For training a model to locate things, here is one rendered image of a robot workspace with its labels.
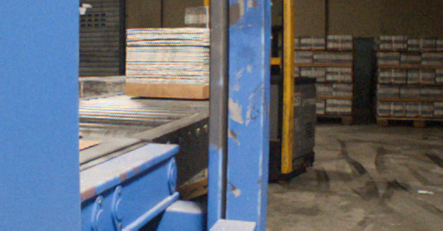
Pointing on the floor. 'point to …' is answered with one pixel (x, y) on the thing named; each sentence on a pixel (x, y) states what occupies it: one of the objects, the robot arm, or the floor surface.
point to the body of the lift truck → (304, 87)
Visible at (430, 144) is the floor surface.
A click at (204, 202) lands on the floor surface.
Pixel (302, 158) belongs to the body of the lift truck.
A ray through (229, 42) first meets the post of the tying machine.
